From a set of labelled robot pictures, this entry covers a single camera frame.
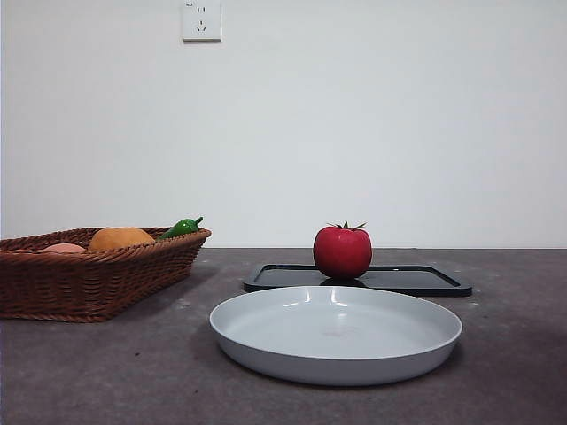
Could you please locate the red tomato with green stem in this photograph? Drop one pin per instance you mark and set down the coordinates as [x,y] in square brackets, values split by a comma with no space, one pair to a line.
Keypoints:
[343,252]

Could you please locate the green pepper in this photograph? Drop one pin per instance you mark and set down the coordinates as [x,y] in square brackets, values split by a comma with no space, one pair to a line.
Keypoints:
[179,228]

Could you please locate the grey round plate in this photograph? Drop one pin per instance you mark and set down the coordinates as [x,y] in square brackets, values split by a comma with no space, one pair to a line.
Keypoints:
[332,341]

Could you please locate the black rectangular tray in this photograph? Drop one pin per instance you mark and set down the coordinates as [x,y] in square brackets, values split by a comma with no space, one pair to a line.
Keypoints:
[421,279]

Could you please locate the orange-yellow round fruit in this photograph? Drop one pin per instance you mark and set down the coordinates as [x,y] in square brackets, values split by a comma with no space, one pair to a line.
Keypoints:
[119,238]

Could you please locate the brown wicker basket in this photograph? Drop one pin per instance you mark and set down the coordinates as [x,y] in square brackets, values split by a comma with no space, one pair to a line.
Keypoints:
[88,283]

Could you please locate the pale pink round fruit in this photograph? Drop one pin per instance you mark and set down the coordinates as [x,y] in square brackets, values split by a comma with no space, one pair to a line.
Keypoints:
[64,248]

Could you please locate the white wall socket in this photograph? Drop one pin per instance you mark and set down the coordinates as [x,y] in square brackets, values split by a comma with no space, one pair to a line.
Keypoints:
[201,22]

